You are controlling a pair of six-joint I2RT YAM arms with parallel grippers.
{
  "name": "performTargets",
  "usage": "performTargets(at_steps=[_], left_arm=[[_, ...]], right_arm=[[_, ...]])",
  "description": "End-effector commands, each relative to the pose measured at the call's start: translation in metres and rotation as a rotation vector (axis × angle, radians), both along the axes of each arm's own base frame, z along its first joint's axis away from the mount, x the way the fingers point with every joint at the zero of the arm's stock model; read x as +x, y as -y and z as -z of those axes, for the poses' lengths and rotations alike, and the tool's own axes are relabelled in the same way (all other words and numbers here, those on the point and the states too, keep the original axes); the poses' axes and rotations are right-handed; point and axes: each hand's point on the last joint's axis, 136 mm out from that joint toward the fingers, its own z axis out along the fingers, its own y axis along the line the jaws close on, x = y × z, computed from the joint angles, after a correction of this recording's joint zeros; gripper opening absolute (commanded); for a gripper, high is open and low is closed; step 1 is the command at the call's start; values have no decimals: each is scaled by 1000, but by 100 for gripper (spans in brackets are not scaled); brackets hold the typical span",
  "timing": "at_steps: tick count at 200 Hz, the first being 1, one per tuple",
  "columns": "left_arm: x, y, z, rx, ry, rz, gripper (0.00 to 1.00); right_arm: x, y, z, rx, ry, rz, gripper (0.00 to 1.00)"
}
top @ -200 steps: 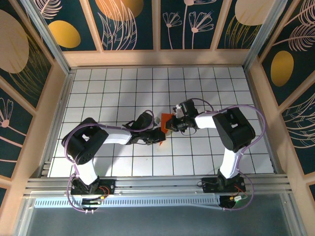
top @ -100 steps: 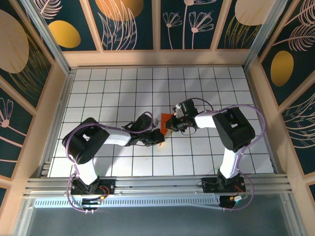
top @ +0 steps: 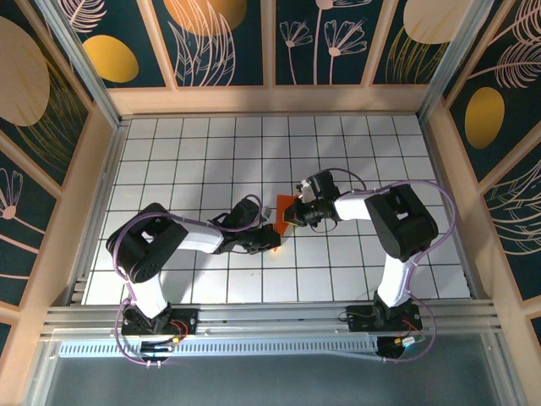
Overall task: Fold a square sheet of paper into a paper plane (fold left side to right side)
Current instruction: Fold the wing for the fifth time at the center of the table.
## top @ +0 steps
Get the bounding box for orange paper sheet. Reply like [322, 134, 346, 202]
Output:
[272, 193, 299, 255]

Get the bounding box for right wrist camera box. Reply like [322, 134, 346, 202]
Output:
[294, 168, 342, 203]

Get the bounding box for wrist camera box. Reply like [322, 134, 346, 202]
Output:
[294, 168, 342, 203]
[227, 197, 274, 233]

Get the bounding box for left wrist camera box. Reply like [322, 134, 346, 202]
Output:
[227, 197, 274, 233]

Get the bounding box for aluminium frame beam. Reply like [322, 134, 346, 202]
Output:
[40, 298, 502, 339]

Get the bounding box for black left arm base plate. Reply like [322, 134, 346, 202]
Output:
[121, 307, 199, 337]

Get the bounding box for grey slotted cable duct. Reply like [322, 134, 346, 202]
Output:
[57, 336, 381, 360]

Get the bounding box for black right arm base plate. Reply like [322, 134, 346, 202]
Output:
[339, 304, 424, 333]

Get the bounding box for aluminium side rail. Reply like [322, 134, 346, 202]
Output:
[416, 113, 487, 301]
[67, 118, 130, 306]

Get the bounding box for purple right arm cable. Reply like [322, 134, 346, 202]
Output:
[325, 167, 458, 365]

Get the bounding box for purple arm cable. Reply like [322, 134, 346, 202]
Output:
[325, 167, 458, 365]
[113, 193, 265, 368]

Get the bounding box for wall panel pink flowers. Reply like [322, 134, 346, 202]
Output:
[274, 0, 386, 87]

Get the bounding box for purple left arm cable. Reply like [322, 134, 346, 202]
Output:
[113, 193, 265, 368]

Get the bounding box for wall panel orange disc leaves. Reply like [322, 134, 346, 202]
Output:
[150, 0, 266, 88]

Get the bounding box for wall panel cream disc lines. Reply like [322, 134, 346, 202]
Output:
[371, 0, 481, 85]

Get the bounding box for wall panel oval and feathers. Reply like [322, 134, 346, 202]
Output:
[443, 0, 541, 183]

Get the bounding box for aluminium frame post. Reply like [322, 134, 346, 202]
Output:
[36, 0, 123, 128]
[27, 337, 60, 406]
[416, 0, 495, 122]
[484, 332, 523, 406]

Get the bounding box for wall panel pink leaf outlines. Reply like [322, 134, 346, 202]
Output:
[481, 160, 541, 304]

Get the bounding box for wall panel single pink flower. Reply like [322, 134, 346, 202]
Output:
[0, 147, 63, 308]

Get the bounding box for wall panel large cream disc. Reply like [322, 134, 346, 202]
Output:
[0, 14, 93, 189]

